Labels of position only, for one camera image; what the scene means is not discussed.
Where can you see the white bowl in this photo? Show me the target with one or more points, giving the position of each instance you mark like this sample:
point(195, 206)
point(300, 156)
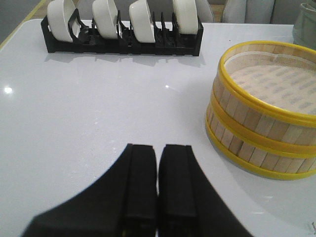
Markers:
point(105, 15)
point(141, 21)
point(58, 15)
point(186, 16)

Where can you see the bamboo steamer drawer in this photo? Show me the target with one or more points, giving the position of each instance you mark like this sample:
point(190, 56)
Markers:
point(254, 159)
point(270, 128)

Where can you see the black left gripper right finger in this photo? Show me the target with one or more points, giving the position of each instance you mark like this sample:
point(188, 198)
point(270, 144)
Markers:
point(188, 205)

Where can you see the grey chair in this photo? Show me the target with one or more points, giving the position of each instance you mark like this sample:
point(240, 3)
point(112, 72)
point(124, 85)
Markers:
point(204, 11)
point(261, 11)

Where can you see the left grey chair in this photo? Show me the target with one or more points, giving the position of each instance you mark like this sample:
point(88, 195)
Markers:
point(204, 11)

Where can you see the green electric cooking pot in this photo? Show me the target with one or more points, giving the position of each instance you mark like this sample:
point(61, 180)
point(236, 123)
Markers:
point(304, 29)

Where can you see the right grey chair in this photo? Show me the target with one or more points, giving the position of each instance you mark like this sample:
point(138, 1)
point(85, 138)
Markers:
point(261, 11)

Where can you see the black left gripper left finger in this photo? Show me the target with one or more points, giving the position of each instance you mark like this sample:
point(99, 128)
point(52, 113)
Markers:
point(121, 203)

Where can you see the black bowl rack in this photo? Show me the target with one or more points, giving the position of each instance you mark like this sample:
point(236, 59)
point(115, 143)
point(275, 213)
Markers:
point(86, 39)

